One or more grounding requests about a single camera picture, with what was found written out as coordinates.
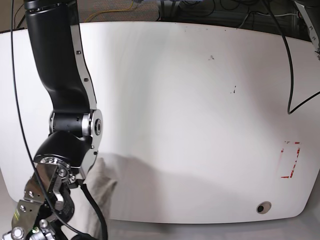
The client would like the yellow cable on floor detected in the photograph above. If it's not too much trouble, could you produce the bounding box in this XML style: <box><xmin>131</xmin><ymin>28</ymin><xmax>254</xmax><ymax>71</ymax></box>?
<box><xmin>84</xmin><ymin>0</ymin><xmax>137</xmax><ymax>25</ymax></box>

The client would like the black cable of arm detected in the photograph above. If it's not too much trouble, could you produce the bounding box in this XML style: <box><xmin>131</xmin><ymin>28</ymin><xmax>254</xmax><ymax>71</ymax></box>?
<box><xmin>262</xmin><ymin>0</ymin><xmax>320</xmax><ymax>115</ymax></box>
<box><xmin>9</xmin><ymin>0</ymin><xmax>110</xmax><ymax>240</ymax></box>

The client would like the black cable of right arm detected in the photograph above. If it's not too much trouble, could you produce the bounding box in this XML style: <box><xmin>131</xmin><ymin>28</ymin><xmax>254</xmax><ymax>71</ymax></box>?
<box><xmin>9</xmin><ymin>0</ymin><xmax>110</xmax><ymax>240</ymax></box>

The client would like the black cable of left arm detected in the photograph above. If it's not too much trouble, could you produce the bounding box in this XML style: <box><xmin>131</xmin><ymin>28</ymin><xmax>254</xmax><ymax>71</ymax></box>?
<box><xmin>262</xmin><ymin>0</ymin><xmax>320</xmax><ymax>115</ymax></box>

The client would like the right table grommet hole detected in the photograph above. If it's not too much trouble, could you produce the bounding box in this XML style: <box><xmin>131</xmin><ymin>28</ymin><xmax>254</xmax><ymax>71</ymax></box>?
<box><xmin>256</xmin><ymin>201</ymin><xmax>272</xmax><ymax>215</ymax></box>

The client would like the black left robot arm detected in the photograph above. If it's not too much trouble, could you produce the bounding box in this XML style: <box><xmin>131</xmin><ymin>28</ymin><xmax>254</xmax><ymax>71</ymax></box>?
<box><xmin>294</xmin><ymin>0</ymin><xmax>320</xmax><ymax>54</ymax></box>

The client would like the red tape rectangle marking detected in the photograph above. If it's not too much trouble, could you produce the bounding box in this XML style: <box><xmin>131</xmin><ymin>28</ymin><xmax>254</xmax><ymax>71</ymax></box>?
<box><xmin>277</xmin><ymin>141</ymin><xmax>301</xmax><ymax>179</ymax></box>

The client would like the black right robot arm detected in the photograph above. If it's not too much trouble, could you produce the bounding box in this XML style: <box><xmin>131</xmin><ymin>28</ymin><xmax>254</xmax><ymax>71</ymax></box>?
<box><xmin>2</xmin><ymin>0</ymin><xmax>109</xmax><ymax>240</ymax></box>

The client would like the beige t-shirt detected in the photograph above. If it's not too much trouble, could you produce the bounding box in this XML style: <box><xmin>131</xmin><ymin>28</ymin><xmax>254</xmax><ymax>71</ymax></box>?
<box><xmin>68</xmin><ymin>157</ymin><xmax>161</xmax><ymax>237</ymax></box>

